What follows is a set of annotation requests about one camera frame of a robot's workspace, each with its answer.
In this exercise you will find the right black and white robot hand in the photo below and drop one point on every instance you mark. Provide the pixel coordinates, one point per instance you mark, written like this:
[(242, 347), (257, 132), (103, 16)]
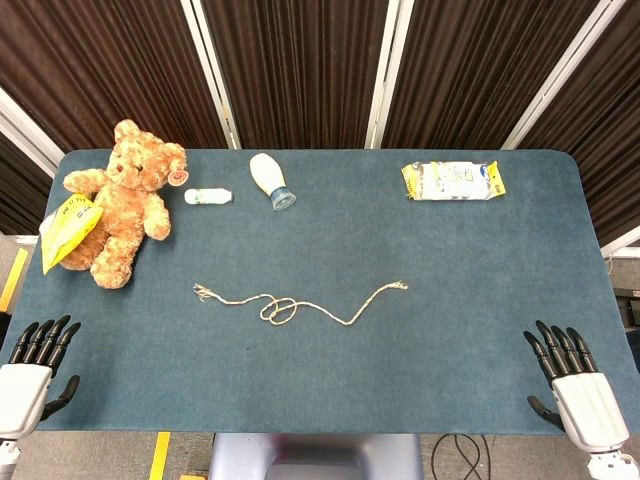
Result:
[(587, 405)]

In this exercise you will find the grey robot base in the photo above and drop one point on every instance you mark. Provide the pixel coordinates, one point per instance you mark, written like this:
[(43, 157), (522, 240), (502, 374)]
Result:
[(315, 457)]

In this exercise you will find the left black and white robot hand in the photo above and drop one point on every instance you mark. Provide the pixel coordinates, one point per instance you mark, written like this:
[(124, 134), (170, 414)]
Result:
[(22, 395)]

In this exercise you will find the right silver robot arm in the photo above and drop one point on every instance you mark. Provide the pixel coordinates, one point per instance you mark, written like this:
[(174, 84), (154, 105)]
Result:
[(612, 465)]

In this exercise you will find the small white plastic bottle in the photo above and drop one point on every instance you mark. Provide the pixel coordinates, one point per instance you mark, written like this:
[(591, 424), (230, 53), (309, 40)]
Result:
[(207, 196)]

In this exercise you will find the black box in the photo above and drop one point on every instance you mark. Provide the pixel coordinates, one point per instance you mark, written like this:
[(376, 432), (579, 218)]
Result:
[(629, 306)]

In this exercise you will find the white bottle with blue cap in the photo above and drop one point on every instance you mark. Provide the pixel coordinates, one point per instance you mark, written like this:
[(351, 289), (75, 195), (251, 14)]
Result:
[(267, 175)]

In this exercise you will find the brown teddy bear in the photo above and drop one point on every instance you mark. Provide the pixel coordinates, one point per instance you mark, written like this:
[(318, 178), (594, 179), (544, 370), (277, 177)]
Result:
[(130, 200)]

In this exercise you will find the blue felt table mat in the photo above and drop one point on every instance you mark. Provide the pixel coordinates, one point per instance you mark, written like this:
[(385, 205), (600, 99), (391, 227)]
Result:
[(320, 380)]

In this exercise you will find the brown pleated partition screen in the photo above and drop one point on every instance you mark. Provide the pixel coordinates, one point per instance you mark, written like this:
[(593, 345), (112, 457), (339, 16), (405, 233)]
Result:
[(475, 70), (605, 140), (300, 70), (100, 65)]

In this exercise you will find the yellow snack bag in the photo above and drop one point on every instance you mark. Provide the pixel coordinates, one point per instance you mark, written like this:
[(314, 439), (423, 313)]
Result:
[(67, 225)]

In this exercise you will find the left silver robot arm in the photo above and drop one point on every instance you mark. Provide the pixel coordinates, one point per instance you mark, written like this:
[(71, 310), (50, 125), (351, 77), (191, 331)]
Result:
[(7, 452)]

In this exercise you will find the yellow and white wipes pack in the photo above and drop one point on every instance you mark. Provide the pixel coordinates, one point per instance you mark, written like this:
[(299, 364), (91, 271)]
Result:
[(452, 181)]

